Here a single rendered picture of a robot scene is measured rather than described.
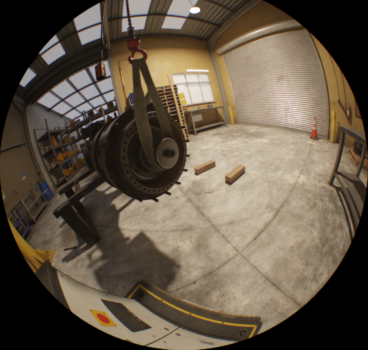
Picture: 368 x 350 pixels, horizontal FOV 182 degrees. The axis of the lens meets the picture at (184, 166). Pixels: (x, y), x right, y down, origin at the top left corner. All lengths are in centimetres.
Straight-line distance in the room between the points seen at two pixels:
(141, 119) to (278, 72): 555
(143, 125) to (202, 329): 96
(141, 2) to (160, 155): 603
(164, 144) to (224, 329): 92
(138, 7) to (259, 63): 548
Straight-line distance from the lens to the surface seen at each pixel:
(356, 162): 392
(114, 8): 610
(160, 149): 49
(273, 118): 572
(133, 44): 60
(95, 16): 617
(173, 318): 72
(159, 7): 645
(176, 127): 65
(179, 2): 652
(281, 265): 113
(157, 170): 59
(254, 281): 104
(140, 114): 48
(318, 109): 530
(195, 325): 71
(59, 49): 691
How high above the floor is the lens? 100
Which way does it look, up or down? 25 degrees down
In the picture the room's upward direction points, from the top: 14 degrees counter-clockwise
